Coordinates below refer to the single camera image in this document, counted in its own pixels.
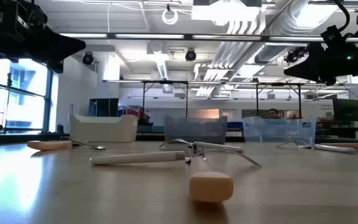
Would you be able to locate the clear plastic bin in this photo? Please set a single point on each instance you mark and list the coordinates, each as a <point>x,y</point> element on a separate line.
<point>278,130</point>

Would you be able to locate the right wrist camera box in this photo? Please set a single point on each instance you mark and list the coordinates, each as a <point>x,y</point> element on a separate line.
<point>332,35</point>

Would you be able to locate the black aluminium table frame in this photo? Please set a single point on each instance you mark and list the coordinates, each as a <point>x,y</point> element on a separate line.
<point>26,137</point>

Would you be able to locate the grey translucent plastic bin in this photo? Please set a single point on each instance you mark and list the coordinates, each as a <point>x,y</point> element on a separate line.
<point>194,129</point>

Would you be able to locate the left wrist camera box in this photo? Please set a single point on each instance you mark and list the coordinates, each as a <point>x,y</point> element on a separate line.
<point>30,14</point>

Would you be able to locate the black ceiling spotlight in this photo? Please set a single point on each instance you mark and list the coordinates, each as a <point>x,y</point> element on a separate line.
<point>88,59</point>
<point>294,56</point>
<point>190,55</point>

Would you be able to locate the black monitor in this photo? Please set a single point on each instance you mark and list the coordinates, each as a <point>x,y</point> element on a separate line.
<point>346,110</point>

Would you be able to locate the black background rig frame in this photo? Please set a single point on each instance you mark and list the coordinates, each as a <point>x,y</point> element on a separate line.
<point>299,102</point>
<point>186,102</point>

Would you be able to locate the white plastic bin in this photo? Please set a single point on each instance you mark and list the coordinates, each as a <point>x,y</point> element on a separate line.
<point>104,130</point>

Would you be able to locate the black overhead frame beam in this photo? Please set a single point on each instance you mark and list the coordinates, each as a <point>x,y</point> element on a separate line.
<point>188,37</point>

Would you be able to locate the large glass window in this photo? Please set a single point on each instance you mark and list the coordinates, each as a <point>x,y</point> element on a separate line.
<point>26,93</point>

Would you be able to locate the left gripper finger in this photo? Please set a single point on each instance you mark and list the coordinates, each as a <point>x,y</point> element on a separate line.
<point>54,46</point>
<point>54,67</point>

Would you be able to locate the person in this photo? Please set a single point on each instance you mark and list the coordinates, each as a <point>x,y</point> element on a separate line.
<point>273,113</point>

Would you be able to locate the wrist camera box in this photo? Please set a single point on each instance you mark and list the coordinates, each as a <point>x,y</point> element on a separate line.
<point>30,14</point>
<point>332,35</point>

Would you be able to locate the silver ventilation duct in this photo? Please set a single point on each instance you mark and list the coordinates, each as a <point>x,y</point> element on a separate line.
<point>291,18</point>

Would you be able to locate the black tripod stand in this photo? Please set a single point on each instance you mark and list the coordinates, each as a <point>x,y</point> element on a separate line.
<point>9,93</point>

